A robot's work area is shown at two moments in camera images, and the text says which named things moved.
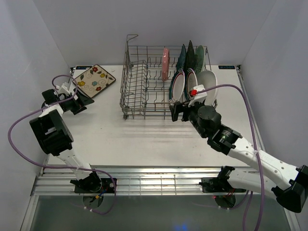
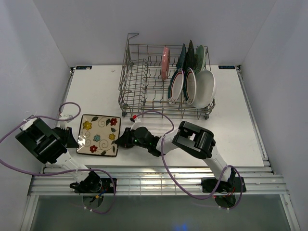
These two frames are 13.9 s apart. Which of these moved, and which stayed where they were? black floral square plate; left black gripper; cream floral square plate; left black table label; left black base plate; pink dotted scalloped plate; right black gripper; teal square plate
Moved: cream floral square plate; left black gripper; right black gripper
Stayed: left black base plate; black floral square plate; teal square plate; left black table label; pink dotted scalloped plate
